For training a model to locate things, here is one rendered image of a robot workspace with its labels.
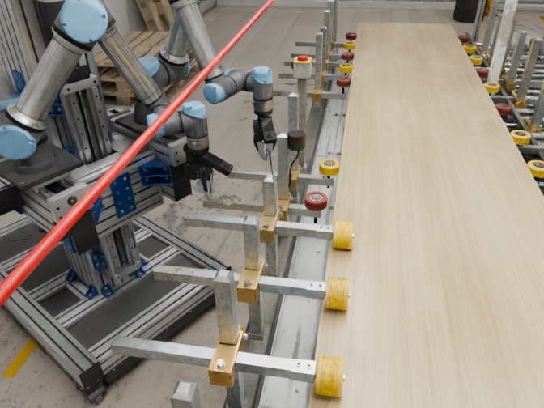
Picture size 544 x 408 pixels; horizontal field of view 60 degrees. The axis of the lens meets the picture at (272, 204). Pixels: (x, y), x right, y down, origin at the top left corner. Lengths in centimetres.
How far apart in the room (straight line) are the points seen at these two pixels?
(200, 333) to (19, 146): 129
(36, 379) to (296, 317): 133
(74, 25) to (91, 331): 135
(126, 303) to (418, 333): 149
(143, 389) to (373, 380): 136
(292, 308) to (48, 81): 103
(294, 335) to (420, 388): 55
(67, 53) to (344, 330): 106
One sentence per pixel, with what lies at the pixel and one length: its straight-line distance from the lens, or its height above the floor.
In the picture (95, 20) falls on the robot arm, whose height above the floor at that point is 152.
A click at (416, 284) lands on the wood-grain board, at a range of 137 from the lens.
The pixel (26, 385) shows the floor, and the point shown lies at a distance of 250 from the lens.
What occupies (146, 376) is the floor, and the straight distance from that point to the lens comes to 233.
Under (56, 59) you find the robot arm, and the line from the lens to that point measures 150.
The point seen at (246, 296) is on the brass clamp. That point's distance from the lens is 124.
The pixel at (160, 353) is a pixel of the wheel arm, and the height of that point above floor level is 96.
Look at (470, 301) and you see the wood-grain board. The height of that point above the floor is 90.
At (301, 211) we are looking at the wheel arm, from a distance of 169.
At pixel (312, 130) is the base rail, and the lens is 264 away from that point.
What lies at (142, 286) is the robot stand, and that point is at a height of 21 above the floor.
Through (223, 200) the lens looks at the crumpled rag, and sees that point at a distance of 172.
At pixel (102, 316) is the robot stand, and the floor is 21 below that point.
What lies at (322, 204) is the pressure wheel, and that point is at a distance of 165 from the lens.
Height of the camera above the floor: 181
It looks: 34 degrees down
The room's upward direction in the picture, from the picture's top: 1 degrees counter-clockwise
